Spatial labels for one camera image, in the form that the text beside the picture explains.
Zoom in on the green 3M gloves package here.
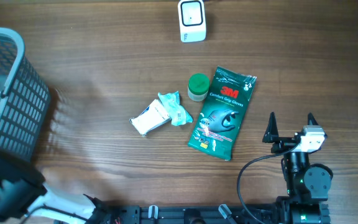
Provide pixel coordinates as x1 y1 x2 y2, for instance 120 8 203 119
188 67 257 161

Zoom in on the green lid plastic jar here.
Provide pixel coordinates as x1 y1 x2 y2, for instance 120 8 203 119
188 73 210 101

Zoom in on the teal wet wipes packet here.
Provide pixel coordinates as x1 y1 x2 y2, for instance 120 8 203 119
158 91 193 126

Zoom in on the white small packet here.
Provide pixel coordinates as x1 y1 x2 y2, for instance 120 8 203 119
129 99 171 136

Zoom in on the dark mesh shopping basket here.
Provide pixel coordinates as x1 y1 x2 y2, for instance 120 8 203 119
0 27 50 161

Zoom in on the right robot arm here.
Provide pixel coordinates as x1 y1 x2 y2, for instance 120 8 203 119
262 113 333 224

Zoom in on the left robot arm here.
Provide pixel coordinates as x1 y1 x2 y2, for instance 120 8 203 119
0 151 111 223

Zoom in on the white barcode scanner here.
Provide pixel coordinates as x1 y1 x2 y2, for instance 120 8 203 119
178 0 206 43

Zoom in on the black right camera cable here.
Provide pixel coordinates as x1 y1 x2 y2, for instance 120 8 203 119
236 142 301 224

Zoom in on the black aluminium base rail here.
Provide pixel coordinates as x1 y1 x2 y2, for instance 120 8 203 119
106 203 331 224

